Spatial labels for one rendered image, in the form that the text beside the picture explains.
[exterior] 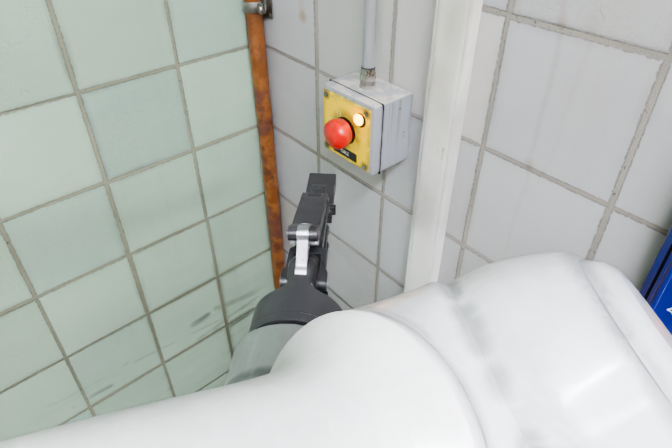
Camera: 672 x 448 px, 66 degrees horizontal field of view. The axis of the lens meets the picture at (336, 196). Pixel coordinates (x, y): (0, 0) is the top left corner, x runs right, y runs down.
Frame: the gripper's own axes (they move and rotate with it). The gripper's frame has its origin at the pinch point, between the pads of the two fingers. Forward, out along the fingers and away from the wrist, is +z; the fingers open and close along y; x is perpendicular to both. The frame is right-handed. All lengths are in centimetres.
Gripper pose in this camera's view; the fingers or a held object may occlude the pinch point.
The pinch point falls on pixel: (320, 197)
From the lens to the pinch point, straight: 55.2
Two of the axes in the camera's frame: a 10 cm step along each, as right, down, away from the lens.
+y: 0.0, 8.1, 5.9
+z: 0.7, -5.9, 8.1
